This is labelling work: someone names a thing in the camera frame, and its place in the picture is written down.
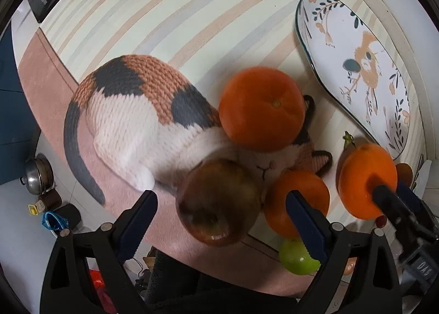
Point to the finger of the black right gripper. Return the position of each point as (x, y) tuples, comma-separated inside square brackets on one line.
[(394, 205), (413, 202)]

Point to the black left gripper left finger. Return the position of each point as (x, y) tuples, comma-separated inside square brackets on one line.
[(68, 286)]

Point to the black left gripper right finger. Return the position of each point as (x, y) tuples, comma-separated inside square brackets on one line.
[(374, 284)]

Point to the green apple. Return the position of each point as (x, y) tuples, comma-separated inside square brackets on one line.
[(295, 258)]

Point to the orange with stem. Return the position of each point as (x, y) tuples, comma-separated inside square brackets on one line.
[(366, 167)]

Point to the red-brown apple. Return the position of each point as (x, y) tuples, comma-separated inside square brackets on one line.
[(218, 202)]

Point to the large orange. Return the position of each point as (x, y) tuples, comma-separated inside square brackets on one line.
[(262, 109)]

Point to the small orange persimmon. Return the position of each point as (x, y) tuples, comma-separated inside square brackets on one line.
[(404, 173)]

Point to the small red cherry tomato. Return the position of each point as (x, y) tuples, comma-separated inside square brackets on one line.
[(381, 221)]

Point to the green fruit calyx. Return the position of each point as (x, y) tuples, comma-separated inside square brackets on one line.
[(349, 141)]

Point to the dark brown jar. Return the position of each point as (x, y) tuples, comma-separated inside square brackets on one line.
[(50, 200)]

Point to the steel pot with lid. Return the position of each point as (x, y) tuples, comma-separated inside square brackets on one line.
[(38, 175)]

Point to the floral oval ceramic plate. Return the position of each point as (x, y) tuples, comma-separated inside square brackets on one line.
[(355, 69)]

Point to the cat print striped placemat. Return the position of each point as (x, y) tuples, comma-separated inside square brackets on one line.
[(208, 41)]

